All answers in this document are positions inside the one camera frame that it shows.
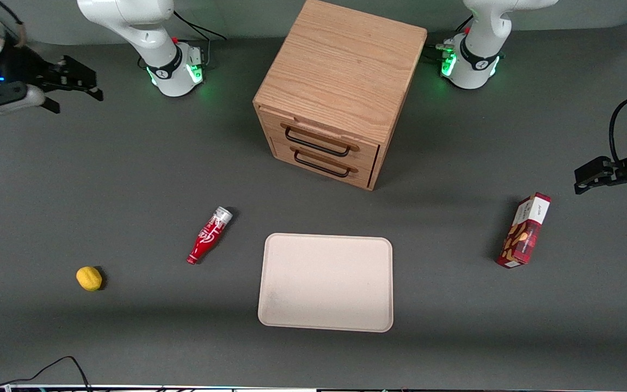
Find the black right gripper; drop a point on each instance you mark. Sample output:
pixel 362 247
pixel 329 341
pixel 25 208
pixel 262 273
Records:
pixel 18 69

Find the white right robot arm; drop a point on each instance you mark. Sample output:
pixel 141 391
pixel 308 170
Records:
pixel 150 32

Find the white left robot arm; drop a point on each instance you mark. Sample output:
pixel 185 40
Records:
pixel 477 54

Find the wooden drawer cabinet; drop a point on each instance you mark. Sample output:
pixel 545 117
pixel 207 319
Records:
pixel 340 65

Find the red plaid cookie box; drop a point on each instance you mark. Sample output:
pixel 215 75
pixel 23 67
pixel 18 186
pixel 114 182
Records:
pixel 523 234

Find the yellow lemon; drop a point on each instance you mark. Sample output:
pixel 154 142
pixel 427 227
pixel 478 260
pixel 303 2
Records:
pixel 88 278

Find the red cola bottle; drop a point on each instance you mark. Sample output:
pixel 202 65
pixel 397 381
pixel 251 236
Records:
pixel 207 237

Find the beige plastic tray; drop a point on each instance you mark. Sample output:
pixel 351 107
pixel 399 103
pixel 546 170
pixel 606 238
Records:
pixel 324 283

